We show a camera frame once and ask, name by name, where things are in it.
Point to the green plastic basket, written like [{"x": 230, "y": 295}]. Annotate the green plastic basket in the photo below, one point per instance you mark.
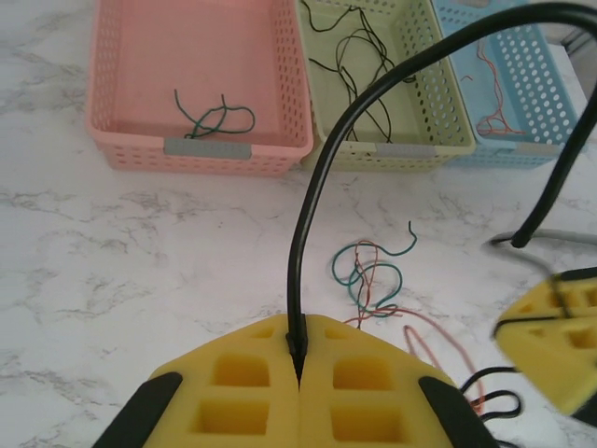
[{"x": 345, "y": 148}]

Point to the aluminium frame post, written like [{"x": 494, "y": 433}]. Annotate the aluminium frame post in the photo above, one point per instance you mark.
[{"x": 578, "y": 42}]

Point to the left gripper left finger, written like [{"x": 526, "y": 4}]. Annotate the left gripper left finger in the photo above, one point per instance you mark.
[{"x": 224, "y": 410}]

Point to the pink plastic basket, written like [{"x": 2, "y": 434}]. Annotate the pink plastic basket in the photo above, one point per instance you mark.
[{"x": 186, "y": 56}]

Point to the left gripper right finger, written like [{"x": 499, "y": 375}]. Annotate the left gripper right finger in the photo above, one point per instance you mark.
[{"x": 373, "y": 410}]

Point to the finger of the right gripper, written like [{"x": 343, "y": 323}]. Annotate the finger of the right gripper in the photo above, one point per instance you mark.
[
  {"x": 550, "y": 364},
  {"x": 573, "y": 298}
]

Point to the blue plastic basket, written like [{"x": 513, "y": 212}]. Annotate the blue plastic basket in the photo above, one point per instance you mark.
[{"x": 468, "y": 100}]

